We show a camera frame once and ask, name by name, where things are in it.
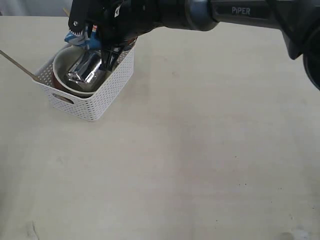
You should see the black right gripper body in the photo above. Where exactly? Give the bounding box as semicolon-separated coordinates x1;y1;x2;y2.
68;0;160;48

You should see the blue chips bag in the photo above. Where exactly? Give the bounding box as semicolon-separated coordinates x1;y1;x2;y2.
64;25;102;50

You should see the wooden chopstick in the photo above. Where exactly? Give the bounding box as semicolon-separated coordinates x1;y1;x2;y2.
62;7;70;17
0;50;38;81

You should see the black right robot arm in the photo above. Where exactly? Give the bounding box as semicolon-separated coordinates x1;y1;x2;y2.
68;0;320;88

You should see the shiny steel cup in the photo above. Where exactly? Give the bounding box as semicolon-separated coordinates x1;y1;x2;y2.
65;50;106;91

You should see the cream ceramic bowl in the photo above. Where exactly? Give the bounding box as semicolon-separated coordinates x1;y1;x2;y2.
52;46;112;98

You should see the white woven plastic basket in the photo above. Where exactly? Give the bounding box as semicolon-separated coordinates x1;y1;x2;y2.
34;44;135;122

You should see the brown red plate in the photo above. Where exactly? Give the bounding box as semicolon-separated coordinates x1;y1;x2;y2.
51;73;63;91

